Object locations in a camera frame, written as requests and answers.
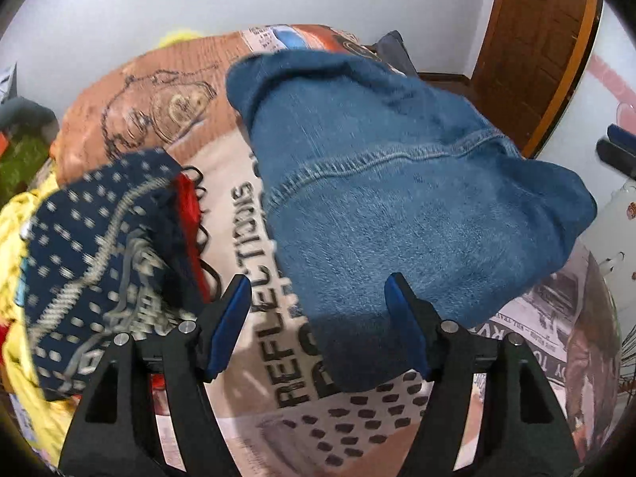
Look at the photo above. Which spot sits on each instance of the orange item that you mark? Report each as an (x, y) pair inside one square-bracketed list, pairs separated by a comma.
[(4, 141)]

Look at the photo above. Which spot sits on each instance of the printed blanket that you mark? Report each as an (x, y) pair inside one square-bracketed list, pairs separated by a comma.
[(233, 159)]

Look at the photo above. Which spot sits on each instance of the green cloth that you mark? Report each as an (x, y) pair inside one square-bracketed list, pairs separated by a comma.
[(22, 164)]

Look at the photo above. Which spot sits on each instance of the dark blue pillow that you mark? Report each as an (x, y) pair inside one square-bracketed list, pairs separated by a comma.
[(395, 52)]

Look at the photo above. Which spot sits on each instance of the yellow cloth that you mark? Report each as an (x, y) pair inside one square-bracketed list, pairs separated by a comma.
[(20, 218)]

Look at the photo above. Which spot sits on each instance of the white wheeled cabinet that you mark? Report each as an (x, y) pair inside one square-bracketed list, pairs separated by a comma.
[(618, 228)]

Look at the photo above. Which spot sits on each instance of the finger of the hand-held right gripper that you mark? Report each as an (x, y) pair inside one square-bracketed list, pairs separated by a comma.
[(621, 159)]

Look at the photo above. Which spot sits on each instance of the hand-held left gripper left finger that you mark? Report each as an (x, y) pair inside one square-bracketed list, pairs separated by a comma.
[(226, 328)]

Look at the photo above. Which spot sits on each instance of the grey cloth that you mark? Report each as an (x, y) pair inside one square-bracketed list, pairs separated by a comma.
[(25, 114)]

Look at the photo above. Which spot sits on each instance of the blue denim jeans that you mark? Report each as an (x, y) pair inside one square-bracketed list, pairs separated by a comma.
[(397, 198)]

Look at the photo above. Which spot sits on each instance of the wooden door frame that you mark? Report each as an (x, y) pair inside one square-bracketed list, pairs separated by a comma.
[(589, 25)]

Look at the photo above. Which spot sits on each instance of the red cloth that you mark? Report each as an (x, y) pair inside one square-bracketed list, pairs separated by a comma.
[(189, 208)]

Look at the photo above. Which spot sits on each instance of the wooden door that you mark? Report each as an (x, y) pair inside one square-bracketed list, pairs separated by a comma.
[(531, 25)]

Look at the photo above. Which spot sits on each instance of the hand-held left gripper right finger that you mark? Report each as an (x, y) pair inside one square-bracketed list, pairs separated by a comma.
[(407, 328)]

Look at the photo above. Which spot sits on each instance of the navy dotted garment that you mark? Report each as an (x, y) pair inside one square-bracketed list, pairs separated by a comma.
[(89, 238)]

